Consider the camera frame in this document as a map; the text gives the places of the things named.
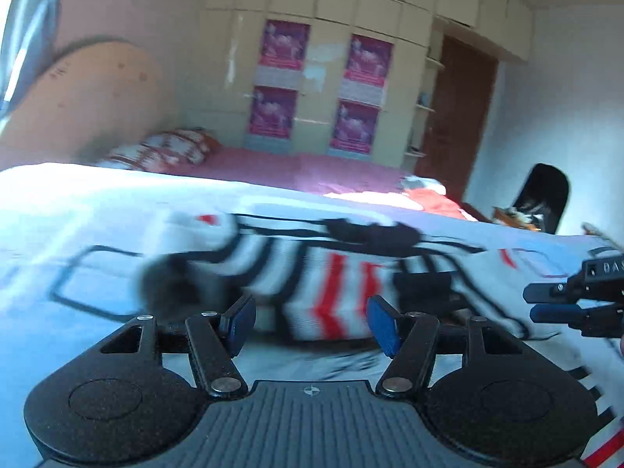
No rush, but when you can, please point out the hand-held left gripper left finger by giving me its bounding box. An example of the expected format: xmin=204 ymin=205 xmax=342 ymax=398
xmin=100 ymin=295 xmax=257 ymax=397

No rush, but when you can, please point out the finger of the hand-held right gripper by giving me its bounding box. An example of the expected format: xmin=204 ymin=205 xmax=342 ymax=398
xmin=529 ymin=303 xmax=592 ymax=326
xmin=523 ymin=280 xmax=571 ymax=303

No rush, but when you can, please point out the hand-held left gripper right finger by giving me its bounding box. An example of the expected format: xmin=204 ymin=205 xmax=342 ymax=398
xmin=367 ymin=295 xmax=525 ymax=397

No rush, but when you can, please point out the black red striped white sweater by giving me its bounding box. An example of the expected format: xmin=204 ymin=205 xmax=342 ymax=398
xmin=139 ymin=212 xmax=624 ymax=468

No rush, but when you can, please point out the wooden side table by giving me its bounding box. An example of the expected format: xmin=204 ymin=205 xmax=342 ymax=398
xmin=492 ymin=205 xmax=542 ymax=232

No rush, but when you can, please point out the black chair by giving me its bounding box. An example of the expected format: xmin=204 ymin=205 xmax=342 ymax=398
xmin=512 ymin=162 xmax=570 ymax=235

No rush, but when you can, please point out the red orange cloth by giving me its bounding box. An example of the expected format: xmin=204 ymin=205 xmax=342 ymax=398
xmin=404 ymin=186 xmax=479 ymax=222

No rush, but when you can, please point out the zebra striped cloth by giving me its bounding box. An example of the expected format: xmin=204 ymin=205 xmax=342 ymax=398
xmin=400 ymin=175 xmax=447 ymax=193

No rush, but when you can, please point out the pink bed sheet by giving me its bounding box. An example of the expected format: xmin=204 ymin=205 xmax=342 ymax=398
xmin=190 ymin=145 xmax=442 ymax=196

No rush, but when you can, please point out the brown wooden door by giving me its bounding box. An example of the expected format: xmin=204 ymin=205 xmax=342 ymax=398
xmin=414 ymin=36 xmax=499 ymax=203

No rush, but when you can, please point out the red white patterned pillow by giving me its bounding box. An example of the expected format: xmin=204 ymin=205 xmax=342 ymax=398
xmin=95 ymin=128 xmax=222 ymax=174

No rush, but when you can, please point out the light blue patterned blanket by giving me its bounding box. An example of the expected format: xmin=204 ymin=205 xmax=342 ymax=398
xmin=0 ymin=162 xmax=624 ymax=468

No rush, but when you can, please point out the open corner shelf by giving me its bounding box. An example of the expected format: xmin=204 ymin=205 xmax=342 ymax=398
xmin=404 ymin=56 xmax=447 ymax=159

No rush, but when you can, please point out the beige padded headboard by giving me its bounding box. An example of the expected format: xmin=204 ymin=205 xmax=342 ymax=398
xmin=0 ymin=36 xmax=176 ymax=171

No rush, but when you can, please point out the cream wardrobe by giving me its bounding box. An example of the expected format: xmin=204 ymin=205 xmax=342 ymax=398
xmin=195 ymin=0 xmax=532 ymax=167

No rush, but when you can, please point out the grey curtain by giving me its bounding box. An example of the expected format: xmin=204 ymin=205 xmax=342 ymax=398
xmin=0 ymin=0 xmax=74 ymax=128

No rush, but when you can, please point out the pink wall poster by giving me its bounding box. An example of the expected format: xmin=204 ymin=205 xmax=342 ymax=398
xmin=248 ymin=85 xmax=298 ymax=140
xmin=344 ymin=34 xmax=395 ymax=103
xmin=258 ymin=19 xmax=311 ymax=89
xmin=330 ymin=100 xmax=381 ymax=154

